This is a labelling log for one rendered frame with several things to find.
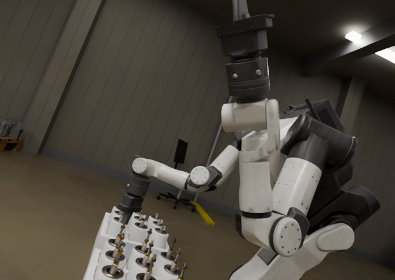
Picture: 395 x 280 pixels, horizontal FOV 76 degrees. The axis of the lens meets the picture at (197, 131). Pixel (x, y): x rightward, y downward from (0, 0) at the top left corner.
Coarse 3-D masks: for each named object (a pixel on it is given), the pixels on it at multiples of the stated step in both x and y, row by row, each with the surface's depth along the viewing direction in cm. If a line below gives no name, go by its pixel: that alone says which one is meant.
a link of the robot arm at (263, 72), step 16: (256, 16) 46; (272, 16) 48; (224, 32) 52; (240, 32) 49; (256, 32) 48; (224, 48) 53; (240, 48) 51; (256, 48) 49; (240, 64) 50; (256, 64) 50; (240, 80) 51; (256, 80) 51
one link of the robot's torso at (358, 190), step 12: (348, 192) 88; (360, 192) 93; (372, 192) 93; (336, 204) 87; (348, 204) 88; (360, 204) 89; (372, 204) 91; (312, 216) 85; (324, 216) 86; (360, 216) 89
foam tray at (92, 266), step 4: (96, 248) 114; (96, 252) 110; (100, 252) 111; (92, 256) 106; (96, 256) 107; (128, 256) 117; (92, 260) 103; (96, 260) 104; (92, 264) 100; (96, 264) 101; (88, 268) 96; (92, 268) 97; (96, 268) 100; (124, 268) 105; (88, 272) 94; (92, 272) 94; (124, 272) 102; (84, 276) 105; (88, 276) 91; (92, 276) 92
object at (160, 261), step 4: (160, 252) 116; (160, 256) 112; (156, 260) 112; (160, 260) 110; (164, 260) 110; (156, 264) 111; (160, 264) 110; (164, 264) 110; (156, 268) 110; (156, 272) 110; (156, 276) 109
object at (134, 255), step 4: (132, 248) 111; (132, 252) 109; (136, 252) 108; (132, 256) 108; (136, 256) 107; (140, 256) 107; (128, 260) 110; (132, 260) 107; (128, 264) 108; (128, 268) 107
